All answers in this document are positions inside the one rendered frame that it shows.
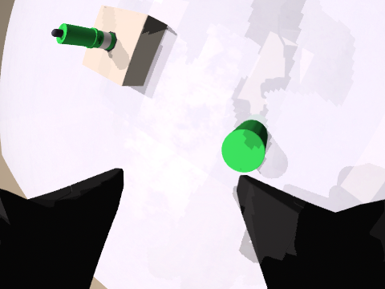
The beige square block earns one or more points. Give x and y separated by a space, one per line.
137 38

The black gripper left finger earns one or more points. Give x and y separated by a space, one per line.
60 236

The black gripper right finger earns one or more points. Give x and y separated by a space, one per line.
300 245

